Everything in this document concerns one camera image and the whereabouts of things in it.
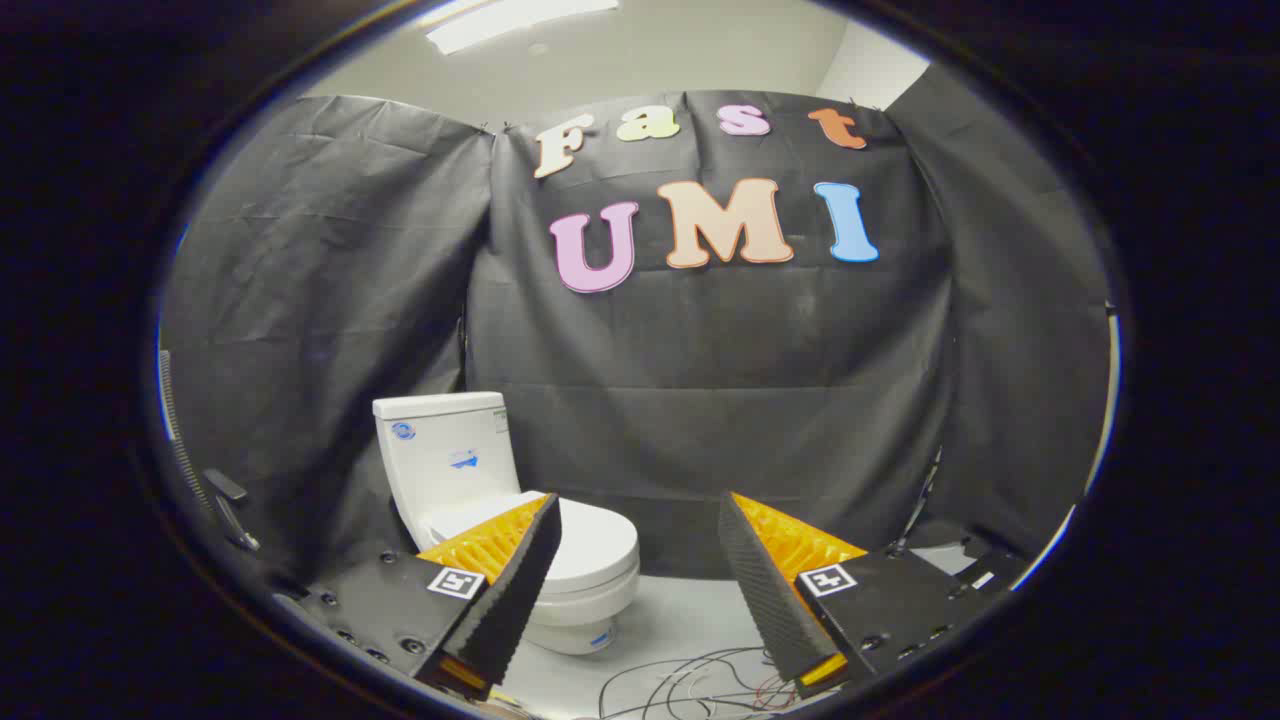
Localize black stand clamp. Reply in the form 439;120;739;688
203;467;263;554

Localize white toilet lid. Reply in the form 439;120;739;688
430;490;641;593

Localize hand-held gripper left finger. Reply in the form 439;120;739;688
275;492;563;701

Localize black backdrop cloth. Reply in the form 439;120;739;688
160;65;1113;583

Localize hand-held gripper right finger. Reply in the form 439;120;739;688
718;492;1031;699

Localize black tripod leg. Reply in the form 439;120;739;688
888;448;947;557

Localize white toilet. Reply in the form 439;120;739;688
372;392;641;657

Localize tangle of floor cables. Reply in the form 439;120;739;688
598;646;803;719

